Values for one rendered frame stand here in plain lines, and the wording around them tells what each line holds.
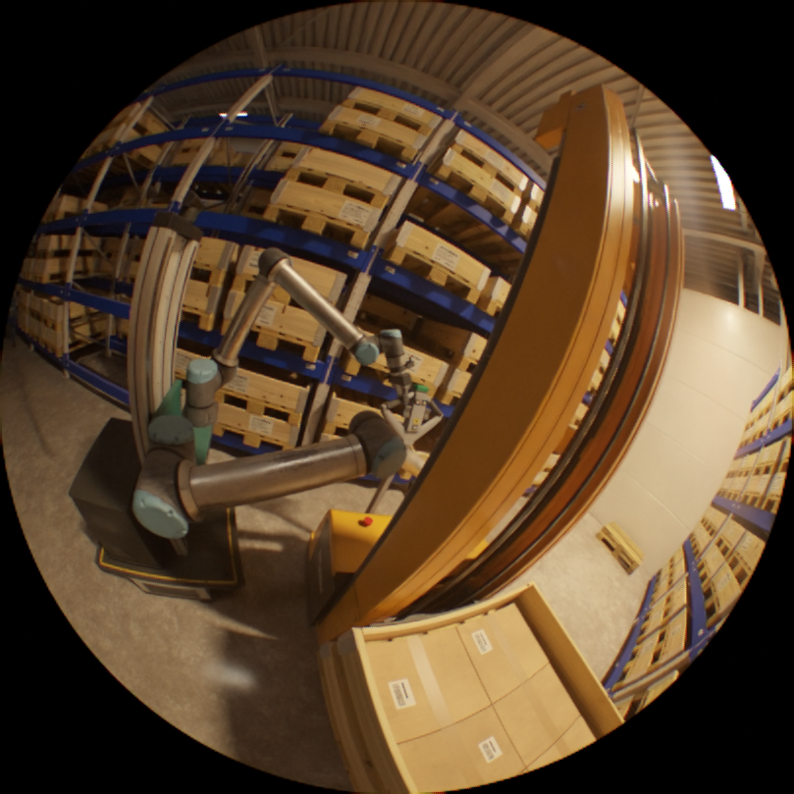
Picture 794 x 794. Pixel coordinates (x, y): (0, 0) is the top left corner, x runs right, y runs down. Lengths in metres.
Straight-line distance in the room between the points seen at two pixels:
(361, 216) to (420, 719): 2.41
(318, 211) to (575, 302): 1.69
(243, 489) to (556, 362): 0.60
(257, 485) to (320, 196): 1.75
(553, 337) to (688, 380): 6.21
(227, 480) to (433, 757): 0.94
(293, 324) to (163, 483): 1.40
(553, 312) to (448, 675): 0.97
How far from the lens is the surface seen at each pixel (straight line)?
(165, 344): 1.03
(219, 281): 1.94
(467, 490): 0.37
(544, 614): 1.21
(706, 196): 7.82
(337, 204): 1.84
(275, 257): 0.96
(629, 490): 6.19
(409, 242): 1.82
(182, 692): 1.78
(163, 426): 0.75
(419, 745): 0.89
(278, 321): 1.75
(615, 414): 0.93
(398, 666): 0.85
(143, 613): 1.86
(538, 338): 0.35
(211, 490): 0.57
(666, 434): 6.19
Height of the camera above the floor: 1.67
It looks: 17 degrees down
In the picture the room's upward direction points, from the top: 24 degrees clockwise
